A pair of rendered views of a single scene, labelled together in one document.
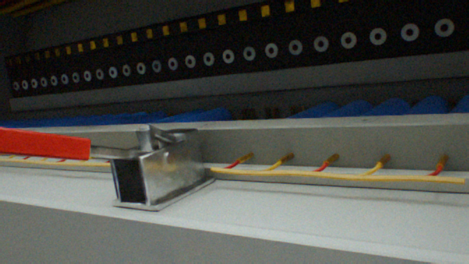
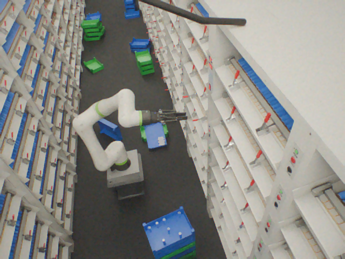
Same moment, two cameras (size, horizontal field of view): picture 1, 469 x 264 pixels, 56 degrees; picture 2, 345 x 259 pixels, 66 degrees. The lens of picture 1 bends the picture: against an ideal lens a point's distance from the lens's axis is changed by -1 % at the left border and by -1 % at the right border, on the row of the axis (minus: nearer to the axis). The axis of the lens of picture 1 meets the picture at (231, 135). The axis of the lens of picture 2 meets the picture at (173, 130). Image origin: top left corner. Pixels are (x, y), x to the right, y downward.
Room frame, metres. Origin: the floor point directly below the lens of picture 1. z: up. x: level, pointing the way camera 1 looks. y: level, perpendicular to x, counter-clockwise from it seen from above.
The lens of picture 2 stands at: (-0.85, -0.79, 2.21)
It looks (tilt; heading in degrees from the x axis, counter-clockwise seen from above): 45 degrees down; 47
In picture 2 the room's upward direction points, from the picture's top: 7 degrees counter-clockwise
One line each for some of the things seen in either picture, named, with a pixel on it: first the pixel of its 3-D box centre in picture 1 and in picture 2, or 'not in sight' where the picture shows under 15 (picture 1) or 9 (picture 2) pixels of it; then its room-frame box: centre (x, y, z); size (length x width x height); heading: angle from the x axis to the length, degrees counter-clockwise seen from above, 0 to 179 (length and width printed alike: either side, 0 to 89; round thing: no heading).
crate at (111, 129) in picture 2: not in sight; (109, 129); (0.11, 1.33, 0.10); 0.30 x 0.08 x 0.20; 96
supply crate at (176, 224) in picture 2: not in sight; (168, 230); (-0.39, -0.13, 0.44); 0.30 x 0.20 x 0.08; 156
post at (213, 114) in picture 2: not in sight; (224, 145); (0.15, -0.18, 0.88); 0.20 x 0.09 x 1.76; 145
